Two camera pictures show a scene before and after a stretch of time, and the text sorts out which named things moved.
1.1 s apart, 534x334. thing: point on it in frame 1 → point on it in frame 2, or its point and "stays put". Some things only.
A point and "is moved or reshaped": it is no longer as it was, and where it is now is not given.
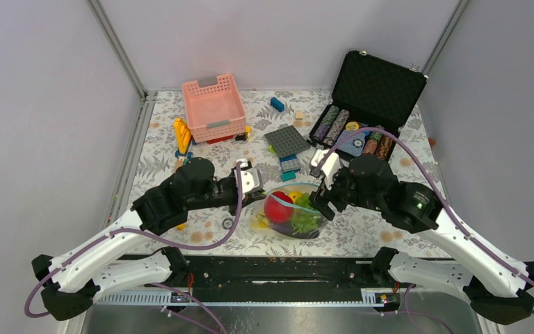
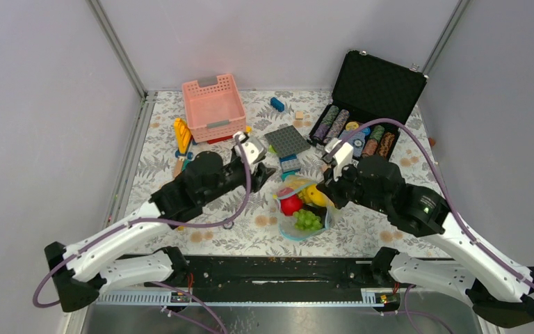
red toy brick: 215,140 stays put
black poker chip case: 372,90 stays put
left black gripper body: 231,200 → 235,175
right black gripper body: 343,191 stays put
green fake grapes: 305,218 stays put
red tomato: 277,211 → 290,201
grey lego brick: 291,165 stays put
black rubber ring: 223,223 stays put
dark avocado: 284,229 → 320,211
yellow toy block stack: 182,135 stays put
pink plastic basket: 214,112 stays put
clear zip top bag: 288,212 is moved or reshaped
